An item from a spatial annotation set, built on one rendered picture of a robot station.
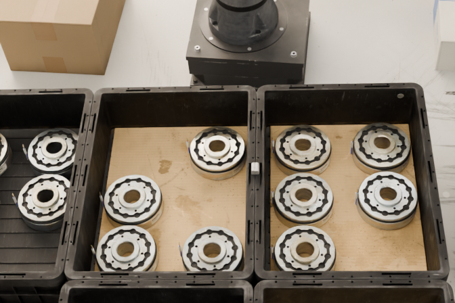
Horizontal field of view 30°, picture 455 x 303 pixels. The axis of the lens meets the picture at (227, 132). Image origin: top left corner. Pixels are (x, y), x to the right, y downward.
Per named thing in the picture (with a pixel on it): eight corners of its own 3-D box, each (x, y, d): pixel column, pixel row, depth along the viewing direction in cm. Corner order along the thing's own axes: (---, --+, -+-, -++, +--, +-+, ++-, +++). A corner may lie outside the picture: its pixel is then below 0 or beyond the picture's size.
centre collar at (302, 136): (290, 134, 156) (290, 132, 156) (316, 136, 156) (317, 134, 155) (288, 156, 153) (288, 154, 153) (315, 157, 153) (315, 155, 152)
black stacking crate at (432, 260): (259, 126, 165) (257, 87, 156) (414, 124, 163) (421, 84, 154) (257, 313, 140) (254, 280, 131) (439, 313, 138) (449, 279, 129)
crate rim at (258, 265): (256, 93, 157) (256, 84, 155) (420, 90, 155) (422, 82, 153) (254, 286, 133) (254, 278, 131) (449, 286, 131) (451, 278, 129)
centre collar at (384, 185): (372, 184, 149) (372, 182, 148) (400, 182, 148) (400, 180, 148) (375, 207, 146) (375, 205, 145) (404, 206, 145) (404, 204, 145)
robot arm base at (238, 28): (221, -10, 190) (218, -43, 182) (286, 2, 187) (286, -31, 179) (199, 38, 182) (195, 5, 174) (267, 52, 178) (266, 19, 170)
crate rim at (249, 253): (97, 95, 159) (95, 87, 157) (256, 93, 157) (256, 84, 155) (65, 287, 135) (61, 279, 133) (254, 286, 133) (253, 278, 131)
